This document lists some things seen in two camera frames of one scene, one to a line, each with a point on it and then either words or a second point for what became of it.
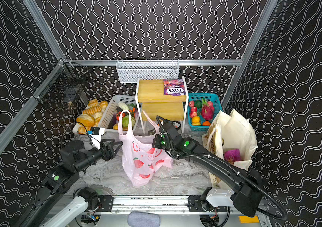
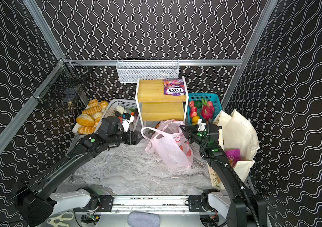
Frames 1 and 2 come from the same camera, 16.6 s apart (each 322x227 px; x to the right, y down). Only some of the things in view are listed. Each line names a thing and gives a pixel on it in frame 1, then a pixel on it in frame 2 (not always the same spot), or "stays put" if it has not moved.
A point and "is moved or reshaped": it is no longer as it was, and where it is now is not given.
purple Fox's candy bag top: x=174 y=87 stays put
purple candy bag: x=231 y=155 stays put
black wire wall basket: x=64 y=83 stays put
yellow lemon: x=196 y=119 stays put
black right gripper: x=159 y=141 -> x=188 y=130
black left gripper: x=106 y=150 -> x=129 y=137
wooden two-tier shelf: x=150 y=93 stays put
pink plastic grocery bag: x=141 y=159 is moved or reshaped
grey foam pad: x=140 y=219 stays put
